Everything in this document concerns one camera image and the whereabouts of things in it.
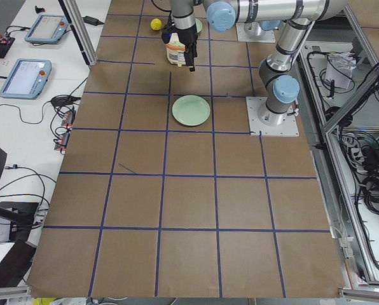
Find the light green plate near cooker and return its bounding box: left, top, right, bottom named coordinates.
left=195, top=18, right=203, bottom=34

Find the aluminium side frame rail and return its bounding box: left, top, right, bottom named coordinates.
left=299, top=1, right=379, bottom=289

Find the black power adapter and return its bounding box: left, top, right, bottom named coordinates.
left=83, top=16, right=104, bottom=26

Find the crumpled white paper bag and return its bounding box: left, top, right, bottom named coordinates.
left=324, top=52, right=356, bottom=90

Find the white rice cooker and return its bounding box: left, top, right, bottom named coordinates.
left=165, top=33, right=186, bottom=67

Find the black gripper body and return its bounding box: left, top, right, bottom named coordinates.
left=162, top=25, right=198, bottom=53

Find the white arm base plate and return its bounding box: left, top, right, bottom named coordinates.
left=246, top=97, right=300, bottom=137
left=236, top=22, right=276, bottom=43

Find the aluminium frame post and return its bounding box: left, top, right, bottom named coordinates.
left=58, top=0, right=98, bottom=67

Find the yellow toy potato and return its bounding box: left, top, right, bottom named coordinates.
left=150, top=18, right=162, bottom=31

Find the lower teach pendant tablet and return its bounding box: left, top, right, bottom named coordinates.
left=0, top=58, right=52, bottom=100

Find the teach pendant tablet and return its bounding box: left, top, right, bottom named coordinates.
left=0, top=58, right=52, bottom=100
left=24, top=15, right=69, bottom=44

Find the light green plate near base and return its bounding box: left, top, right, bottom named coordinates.
left=172, top=95, right=210, bottom=126

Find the upper teach pendant tablet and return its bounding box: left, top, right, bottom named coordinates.
left=24, top=15, right=69, bottom=44

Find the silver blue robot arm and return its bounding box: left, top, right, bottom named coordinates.
left=256, top=1, right=347, bottom=126
left=162, top=0, right=348, bottom=73

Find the brown paper table cover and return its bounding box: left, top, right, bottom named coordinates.
left=27, top=1, right=345, bottom=298

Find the black cable bundle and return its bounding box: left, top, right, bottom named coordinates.
left=341, top=126, right=379, bottom=217

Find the black camera stand base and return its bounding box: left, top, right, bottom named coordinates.
left=0, top=201, right=39, bottom=243

